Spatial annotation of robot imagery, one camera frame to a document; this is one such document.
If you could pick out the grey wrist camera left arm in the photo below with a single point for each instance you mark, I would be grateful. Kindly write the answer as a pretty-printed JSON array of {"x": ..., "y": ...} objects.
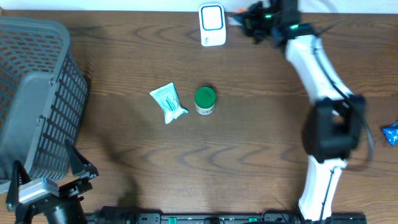
[{"x": 36, "y": 189}]

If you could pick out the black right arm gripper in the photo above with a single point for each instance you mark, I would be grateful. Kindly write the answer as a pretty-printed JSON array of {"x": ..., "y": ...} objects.
[{"x": 244, "y": 18}]

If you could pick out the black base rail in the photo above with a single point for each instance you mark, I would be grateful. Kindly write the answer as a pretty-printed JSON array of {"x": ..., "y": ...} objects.
[{"x": 140, "y": 216}]

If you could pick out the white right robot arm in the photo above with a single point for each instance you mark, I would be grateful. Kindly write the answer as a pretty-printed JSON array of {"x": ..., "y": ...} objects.
[{"x": 330, "y": 133}]

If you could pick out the white barcode scanner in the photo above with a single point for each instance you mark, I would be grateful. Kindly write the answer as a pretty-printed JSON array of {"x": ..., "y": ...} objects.
[{"x": 212, "y": 25}]

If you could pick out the green toilet tissue pack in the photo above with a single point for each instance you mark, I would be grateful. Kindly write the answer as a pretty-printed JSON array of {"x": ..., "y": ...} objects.
[{"x": 167, "y": 98}]

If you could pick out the orange snack box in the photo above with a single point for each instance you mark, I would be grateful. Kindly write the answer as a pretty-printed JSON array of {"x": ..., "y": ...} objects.
[{"x": 238, "y": 17}]

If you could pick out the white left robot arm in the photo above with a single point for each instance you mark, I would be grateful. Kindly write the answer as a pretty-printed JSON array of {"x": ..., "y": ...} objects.
[{"x": 28, "y": 198}]

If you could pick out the dark grey plastic basket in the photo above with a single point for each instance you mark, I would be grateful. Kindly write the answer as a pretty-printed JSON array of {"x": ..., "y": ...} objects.
[{"x": 43, "y": 97}]

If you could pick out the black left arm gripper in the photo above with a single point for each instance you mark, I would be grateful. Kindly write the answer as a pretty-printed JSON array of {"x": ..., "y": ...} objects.
[{"x": 79, "y": 167}]

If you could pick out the blue Oreo cookie pack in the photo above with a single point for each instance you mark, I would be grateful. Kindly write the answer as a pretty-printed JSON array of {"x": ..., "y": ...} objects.
[{"x": 391, "y": 133}]

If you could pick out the green lid jar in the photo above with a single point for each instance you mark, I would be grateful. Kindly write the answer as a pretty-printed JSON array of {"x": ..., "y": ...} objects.
[{"x": 205, "y": 100}]

